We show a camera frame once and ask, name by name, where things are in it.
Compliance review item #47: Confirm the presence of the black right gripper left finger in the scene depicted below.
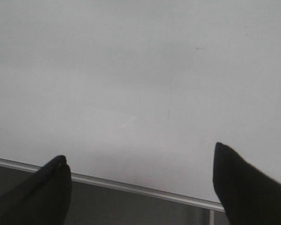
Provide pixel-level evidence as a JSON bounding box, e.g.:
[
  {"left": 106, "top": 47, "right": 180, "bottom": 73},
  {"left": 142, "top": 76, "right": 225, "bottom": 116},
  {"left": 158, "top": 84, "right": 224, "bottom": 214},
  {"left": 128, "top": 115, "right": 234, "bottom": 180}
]
[{"left": 0, "top": 155, "right": 72, "bottom": 225}]

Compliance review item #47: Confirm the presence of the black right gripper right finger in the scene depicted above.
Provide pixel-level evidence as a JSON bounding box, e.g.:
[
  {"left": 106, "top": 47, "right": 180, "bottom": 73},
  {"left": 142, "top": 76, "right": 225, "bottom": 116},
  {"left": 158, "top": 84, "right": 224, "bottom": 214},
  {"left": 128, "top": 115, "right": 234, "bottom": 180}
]
[{"left": 213, "top": 142, "right": 281, "bottom": 225}]

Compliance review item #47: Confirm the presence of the grey metal stand leg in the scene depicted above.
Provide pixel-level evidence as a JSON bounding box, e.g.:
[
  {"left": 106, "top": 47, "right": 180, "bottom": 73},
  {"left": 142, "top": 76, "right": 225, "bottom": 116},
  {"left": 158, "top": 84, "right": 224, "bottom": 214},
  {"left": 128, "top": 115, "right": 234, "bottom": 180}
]
[{"left": 208, "top": 210, "right": 215, "bottom": 225}]

